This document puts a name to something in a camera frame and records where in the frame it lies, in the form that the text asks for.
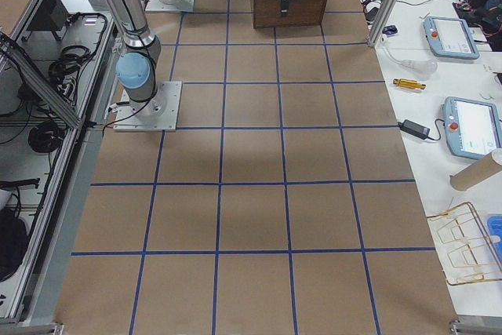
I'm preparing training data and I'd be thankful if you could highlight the white light bulb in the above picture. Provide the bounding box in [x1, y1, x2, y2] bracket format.
[380, 35, 438, 77]

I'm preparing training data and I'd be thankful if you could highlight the far teach pendant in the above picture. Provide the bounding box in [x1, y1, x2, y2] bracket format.
[423, 16, 479, 60]

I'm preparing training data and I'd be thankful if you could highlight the teach pendant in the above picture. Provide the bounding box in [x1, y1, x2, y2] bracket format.
[442, 96, 501, 159]
[423, 16, 479, 60]

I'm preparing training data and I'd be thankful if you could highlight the black power adapter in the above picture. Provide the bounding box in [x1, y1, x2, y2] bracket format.
[398, 119, 441, 141]

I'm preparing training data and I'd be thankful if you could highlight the near teach pendant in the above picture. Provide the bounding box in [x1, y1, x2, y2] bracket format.
[442, 96, 501, 159]

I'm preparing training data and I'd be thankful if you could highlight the cardboard tube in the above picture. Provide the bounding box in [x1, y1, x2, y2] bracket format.
[449, 148, 501, 191]

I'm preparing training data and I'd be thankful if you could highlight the blue plastic tray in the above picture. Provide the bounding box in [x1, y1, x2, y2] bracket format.
[486, 215, 502, 259]

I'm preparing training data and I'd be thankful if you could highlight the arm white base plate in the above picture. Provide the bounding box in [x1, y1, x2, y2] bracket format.
[146, 0, 195, 13]
[112, 81, 182, 132]

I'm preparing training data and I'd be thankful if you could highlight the gold wire rack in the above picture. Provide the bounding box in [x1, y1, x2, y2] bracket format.
[427, 202, 501, 286]

